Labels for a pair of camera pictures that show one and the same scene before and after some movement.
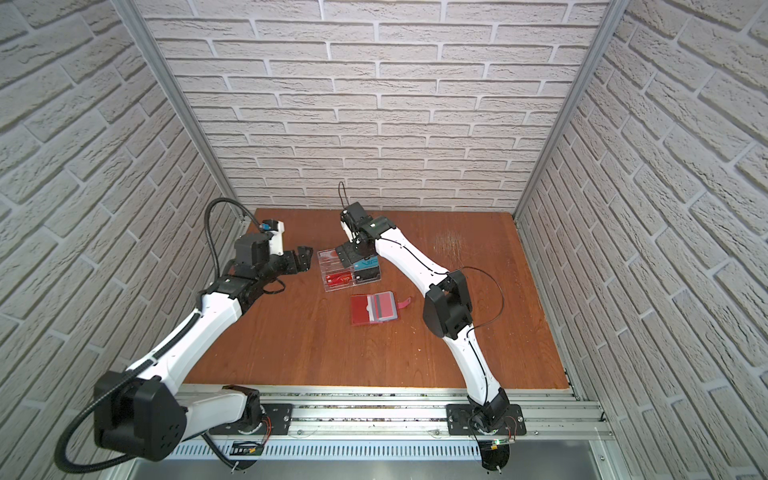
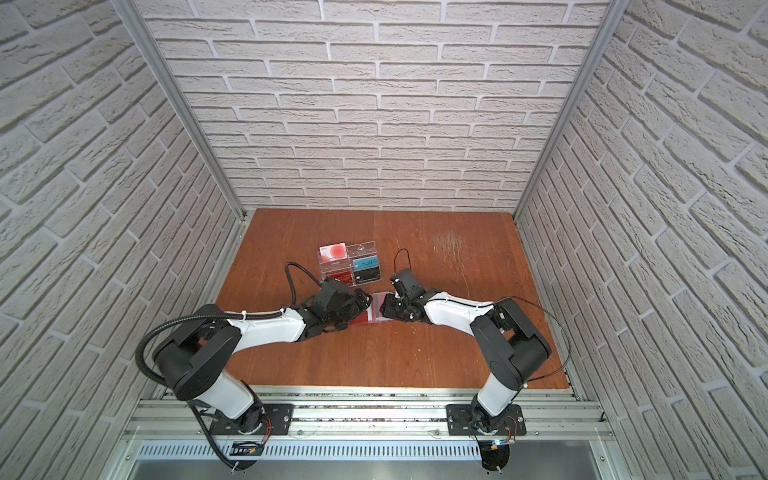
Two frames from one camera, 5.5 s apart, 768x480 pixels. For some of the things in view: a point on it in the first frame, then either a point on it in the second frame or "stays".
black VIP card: (367, 276) stays
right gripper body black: (355, 251) to (397, 308)
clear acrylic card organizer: (335, 275) stays
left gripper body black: (288, 262) to (354, 307)
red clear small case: (378, 307) stays
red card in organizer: (338, 278) stays
